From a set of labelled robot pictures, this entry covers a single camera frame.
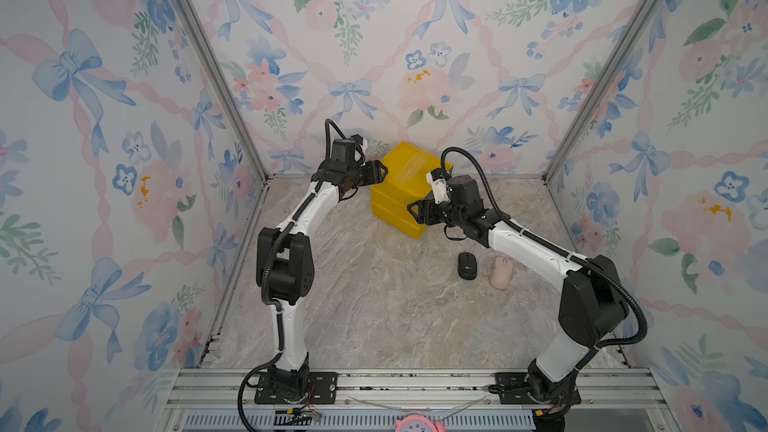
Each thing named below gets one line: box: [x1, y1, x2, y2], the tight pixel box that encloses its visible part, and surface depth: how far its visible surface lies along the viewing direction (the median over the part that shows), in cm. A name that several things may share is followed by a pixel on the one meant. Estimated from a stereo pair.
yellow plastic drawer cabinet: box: [371, 141, 454, 240], surface depth 95 cm
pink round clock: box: [395, 414, 447, 432], surface depth 69 cm
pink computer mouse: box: [489, 256, 514, 290], surface depth 93 cm
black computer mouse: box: [458, 252, 477, 280], surface depth 95 cm
